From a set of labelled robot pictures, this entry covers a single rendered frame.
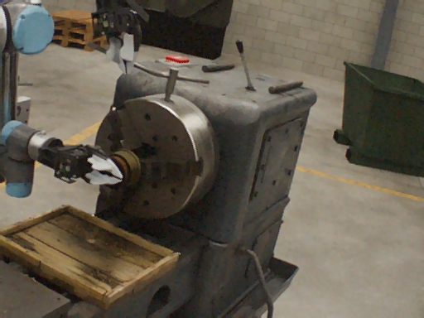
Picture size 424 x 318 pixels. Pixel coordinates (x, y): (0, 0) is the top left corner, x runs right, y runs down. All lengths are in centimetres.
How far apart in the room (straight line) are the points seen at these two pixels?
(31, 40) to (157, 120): 37
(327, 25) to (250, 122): 982
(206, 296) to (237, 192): 34
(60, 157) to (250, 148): 50
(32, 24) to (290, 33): 1013
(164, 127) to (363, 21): 998
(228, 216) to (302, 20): 983
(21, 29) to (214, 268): 85
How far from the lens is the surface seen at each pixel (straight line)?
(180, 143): 152
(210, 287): 179
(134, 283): 138
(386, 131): 602
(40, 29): 146
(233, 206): 168
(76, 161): 144
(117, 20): 138
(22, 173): 160
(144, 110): 156
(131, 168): 147
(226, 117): 163
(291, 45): 1145
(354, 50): 1143
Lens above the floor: 160
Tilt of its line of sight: 15 degrees down
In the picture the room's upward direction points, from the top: 11 degrees clockwise
